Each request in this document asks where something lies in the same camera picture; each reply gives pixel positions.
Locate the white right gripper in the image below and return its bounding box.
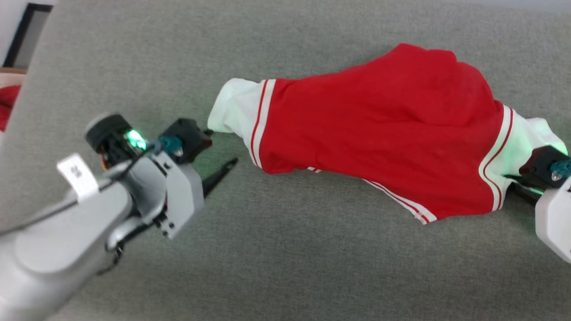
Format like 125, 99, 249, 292
506, 175, 571, 264

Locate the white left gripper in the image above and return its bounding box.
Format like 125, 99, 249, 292
152, 151, 239, 240

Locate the red and white shirt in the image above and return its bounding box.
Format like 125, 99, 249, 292
207, 43, 568, 225

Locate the white paper label tag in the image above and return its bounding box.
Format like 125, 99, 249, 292
57, 153, 100, 202

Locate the red garment in basket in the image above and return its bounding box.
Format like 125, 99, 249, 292
0, 85, 22, 132

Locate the white laundry basket brown rim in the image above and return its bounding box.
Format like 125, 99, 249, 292
0, 67, 28, 136

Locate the black framed panel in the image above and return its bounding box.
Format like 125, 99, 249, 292
2, 3, 54, 70

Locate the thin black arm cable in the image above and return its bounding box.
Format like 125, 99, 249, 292
0, 143, 161, 237

